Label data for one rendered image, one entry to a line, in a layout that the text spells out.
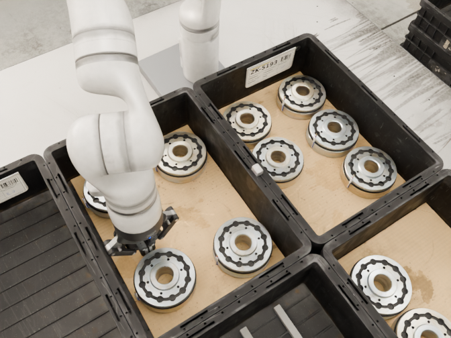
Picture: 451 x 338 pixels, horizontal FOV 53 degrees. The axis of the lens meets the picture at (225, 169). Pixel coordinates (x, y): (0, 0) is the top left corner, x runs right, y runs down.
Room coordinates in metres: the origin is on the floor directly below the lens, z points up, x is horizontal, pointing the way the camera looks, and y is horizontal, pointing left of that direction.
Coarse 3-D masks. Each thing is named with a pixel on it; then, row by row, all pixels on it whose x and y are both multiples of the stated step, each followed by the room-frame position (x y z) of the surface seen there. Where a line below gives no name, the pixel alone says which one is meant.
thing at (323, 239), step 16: (272, 48) 0.71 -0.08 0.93; (320, 48) 0.72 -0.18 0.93; (240, 64) 0.66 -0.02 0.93; (336, 64) 0.68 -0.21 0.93; (208, 80) 0.61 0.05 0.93; (352, 80) 0.64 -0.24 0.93; (368, 96) 0.60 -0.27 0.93; (384, 112) 0.57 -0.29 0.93; (224, 128) 0.50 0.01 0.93; (400, 128) 0.53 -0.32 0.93; (240, 144) 0.46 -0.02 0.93; (416, 144) 0.50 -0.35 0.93; (256, 160) 0.43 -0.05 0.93; (432, 160) 0.46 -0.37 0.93; (416, 176) 0.42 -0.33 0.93; (400, 192) 0.39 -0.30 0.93; (288, 208) 0.34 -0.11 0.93; (368, 208) 0.35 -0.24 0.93; (304, 224) 0.32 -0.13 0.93; (352, 224) 0.32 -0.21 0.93; (320, 240) 0.29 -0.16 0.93
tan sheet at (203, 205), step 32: (160, 192) 0.41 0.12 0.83; (192, 192) 0.41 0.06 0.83; (224, 192) 0.42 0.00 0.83; (96, 224) 0.34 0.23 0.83; (192, 224) 0.35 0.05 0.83; (128, 256) 0.28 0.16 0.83; (192, 256) 0.29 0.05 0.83; (128, 288) 0.22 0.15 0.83; (224, 288) 0.23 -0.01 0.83; (160, 320) 0.17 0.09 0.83
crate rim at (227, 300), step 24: (168, 96) 0.56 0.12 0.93; (192, 96) 0.57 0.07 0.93; (216, 120) 0.52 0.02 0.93; (264, 192) 0.37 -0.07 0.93; (288, 216) 0.33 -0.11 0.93; (96, 240) 0.26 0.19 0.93; (288, 264) 0.25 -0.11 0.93; (120, 288) 0.19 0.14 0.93; (240, 288) 0.20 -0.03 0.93; (216, 312) 0.17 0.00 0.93; (144, 336) 0.13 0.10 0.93; (168, 336) 0.13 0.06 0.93
